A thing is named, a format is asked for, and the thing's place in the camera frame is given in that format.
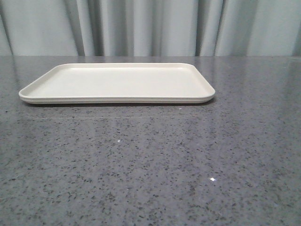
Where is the cream rectangular plastic tray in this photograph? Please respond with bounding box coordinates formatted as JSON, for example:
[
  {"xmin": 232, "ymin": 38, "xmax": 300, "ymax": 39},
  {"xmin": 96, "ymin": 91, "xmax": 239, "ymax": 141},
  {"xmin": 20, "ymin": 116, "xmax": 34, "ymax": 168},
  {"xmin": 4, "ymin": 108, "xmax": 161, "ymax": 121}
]
[{"xmin": 19, "ymin": 63, "xmax": 215, "ymax": 104}]

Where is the pale grey-green curtain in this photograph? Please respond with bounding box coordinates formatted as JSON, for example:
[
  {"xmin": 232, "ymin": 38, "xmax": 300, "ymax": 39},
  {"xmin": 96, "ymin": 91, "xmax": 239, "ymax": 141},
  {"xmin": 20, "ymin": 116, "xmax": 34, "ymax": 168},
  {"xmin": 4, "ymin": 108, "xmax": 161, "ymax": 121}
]
[{"xmin": 0, "ymin": 0, "xmax": 301, "ymax": 57}]

